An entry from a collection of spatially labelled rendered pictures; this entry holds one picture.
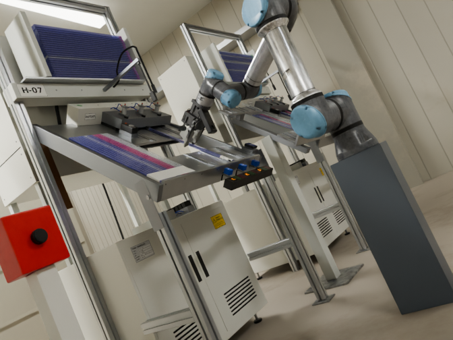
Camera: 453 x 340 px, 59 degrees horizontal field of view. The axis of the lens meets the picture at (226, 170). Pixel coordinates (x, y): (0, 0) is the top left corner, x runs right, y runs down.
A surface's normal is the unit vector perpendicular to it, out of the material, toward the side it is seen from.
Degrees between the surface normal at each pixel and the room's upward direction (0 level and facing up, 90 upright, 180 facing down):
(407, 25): 90
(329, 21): 90
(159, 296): 90
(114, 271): 90
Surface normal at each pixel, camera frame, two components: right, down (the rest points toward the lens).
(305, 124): -0.68, 0.39
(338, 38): -0.46, 0.12
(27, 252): 0.73, -0.39
